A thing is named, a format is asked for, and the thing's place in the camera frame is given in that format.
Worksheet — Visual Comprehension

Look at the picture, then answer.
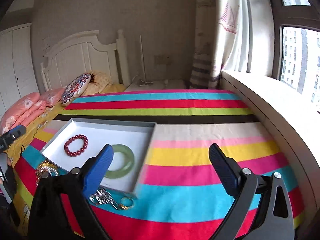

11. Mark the gold bangle bracelet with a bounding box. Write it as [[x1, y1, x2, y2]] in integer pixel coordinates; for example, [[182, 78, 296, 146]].
[[35, 161, 60, 186]]

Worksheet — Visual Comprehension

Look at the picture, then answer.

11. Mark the white wooden headboard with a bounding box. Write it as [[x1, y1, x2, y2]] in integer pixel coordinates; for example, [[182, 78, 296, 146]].
[[41, 29, 131, 91]]

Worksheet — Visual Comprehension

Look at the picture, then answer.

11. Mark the dark framed window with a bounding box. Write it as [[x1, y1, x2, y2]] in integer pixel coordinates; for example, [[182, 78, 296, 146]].
[[270, 0, 319, 109]]

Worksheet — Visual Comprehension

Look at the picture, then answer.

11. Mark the pink floral pillow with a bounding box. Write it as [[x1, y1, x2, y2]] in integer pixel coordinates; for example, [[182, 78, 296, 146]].
[[40, 87, 65, 107]]

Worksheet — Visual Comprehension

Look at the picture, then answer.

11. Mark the silver and gold chain bracelet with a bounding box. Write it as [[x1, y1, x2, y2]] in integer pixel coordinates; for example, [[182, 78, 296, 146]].
[[89, 187, 136, 211]]

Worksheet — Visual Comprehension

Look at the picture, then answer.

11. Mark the round patterned cushion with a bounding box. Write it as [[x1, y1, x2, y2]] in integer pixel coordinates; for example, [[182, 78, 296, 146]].
[[60, 73, 91, 106]]

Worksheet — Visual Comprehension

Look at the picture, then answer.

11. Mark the green jade bangle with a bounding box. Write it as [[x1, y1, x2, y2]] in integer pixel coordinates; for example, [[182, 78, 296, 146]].
[[104, 144, 135, 179]]

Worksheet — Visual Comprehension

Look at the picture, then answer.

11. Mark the beige sailboat print curtain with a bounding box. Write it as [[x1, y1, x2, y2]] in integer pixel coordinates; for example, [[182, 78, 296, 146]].
[[189, 0, 249, 89]]

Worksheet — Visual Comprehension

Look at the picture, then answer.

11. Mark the wall power socket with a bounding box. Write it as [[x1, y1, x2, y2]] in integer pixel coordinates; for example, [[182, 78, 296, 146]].
[[153, 54, 172, 66]]

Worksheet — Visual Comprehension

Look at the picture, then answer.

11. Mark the dark red bead bracelet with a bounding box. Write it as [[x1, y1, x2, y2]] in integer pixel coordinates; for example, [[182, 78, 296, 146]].
[[63, 134, 89, 158]]

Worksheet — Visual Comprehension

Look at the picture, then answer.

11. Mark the white shallow jewelry box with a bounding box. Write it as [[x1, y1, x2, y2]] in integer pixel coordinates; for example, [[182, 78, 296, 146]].
[[40, 118, 156, 197]]

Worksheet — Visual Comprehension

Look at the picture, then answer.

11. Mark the yellow fluffy blanket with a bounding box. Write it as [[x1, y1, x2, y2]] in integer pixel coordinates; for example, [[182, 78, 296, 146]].
[[82, 71, 113, 96]]

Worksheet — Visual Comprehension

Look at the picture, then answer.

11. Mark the rainbow striped cloth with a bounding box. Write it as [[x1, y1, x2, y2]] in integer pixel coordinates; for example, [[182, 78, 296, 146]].
[[13, 89, 306, 240]]

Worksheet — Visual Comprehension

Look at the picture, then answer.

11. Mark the pink folded quilt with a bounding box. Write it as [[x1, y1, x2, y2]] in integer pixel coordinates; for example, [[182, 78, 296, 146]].
[[1, 92, 47, 135]]

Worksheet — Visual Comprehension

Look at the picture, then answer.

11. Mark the white wardrobe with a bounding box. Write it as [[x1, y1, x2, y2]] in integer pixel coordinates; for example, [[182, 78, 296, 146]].
[[0, 23, 39, 115]]

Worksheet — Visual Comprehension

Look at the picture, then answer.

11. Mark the white window sill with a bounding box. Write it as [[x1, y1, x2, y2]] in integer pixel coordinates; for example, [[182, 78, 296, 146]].
[[221, 71, 319, 220]]

